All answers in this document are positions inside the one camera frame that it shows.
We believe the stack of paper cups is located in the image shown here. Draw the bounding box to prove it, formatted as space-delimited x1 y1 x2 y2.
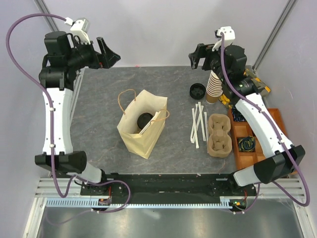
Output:
206 71 223 104

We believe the cardboard cup carrier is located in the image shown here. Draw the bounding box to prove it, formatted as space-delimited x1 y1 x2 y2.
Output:
207 114 232 158

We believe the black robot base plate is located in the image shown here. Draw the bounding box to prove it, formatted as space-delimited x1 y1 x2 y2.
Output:
80 172 258 199

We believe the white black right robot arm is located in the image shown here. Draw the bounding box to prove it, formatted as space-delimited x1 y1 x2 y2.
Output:
189 44 305 195

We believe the stack of black lids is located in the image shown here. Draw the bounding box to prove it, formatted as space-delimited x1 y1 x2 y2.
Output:
189 83 206 100

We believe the camouflage fabric cloth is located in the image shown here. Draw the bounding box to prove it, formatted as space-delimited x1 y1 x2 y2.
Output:
219 67 271 108

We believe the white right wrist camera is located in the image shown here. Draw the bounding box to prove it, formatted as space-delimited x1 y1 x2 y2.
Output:
212 26 235 51

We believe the orange compartment tray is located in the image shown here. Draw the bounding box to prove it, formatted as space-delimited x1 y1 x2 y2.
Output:
227 108 299 175

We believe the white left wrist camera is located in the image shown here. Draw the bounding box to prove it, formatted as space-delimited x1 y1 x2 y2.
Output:
64 17 91 45

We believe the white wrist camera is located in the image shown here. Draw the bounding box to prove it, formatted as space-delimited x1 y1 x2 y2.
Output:
64 17 91 45
212 26 235 51

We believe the brown paper takeout bag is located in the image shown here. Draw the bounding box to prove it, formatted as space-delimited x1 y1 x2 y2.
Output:
117 90 170 159

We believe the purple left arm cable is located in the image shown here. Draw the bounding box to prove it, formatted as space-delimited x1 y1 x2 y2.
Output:
5 13 77 225

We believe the black plastic cup lid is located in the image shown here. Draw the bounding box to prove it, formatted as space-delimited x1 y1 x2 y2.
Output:
137 113 153 129

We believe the white slotted cable duct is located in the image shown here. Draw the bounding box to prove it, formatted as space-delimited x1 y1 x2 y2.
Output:
46 197 233 209

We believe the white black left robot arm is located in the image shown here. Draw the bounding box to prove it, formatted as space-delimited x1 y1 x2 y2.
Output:
35 31 121 195

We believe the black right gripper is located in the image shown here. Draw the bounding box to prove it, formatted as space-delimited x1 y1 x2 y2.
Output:
189 42 228 82

